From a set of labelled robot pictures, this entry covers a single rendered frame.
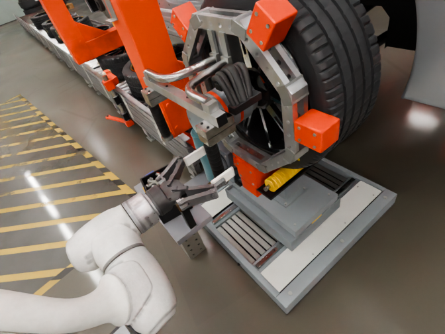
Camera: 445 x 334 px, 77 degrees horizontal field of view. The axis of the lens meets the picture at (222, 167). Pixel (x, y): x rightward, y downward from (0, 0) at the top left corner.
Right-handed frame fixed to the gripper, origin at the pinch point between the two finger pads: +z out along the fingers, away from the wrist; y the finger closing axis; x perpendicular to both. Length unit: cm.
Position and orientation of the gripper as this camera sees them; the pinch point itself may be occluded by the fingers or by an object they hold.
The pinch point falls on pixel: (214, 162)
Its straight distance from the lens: 77.1
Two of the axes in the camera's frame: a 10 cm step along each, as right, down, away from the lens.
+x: -2.1, -7.2, -6.7
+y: 6.0, 4.4, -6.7
